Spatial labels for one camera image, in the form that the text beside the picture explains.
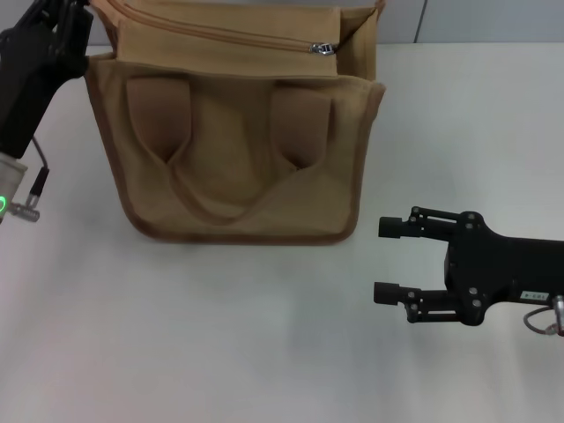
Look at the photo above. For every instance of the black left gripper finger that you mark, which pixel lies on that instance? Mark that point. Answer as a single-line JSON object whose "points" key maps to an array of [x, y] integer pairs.
{"points": [[75, 31], [39, 11]]}

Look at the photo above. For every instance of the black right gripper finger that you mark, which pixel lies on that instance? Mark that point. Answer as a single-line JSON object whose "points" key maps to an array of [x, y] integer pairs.
{"points": [[394, 227], [388, 293]]}

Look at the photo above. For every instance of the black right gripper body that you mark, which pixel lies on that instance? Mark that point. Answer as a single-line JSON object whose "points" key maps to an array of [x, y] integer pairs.
{"points": [[498, 264]]}

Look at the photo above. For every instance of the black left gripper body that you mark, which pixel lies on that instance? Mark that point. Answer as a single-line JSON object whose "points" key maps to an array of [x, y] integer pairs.
{"points": [[26, 83]]}

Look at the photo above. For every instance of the khaki canvas food bag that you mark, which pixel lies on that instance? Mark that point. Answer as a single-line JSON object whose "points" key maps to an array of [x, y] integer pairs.
{"points": [[233, 145]]}

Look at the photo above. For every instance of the silver metal zipper pull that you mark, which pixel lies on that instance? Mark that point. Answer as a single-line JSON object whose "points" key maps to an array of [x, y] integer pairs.
{"points": [[323, 48]]}

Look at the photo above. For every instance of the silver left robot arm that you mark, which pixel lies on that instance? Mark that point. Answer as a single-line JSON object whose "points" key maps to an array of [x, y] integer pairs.
{"points": [[9, 185]]}

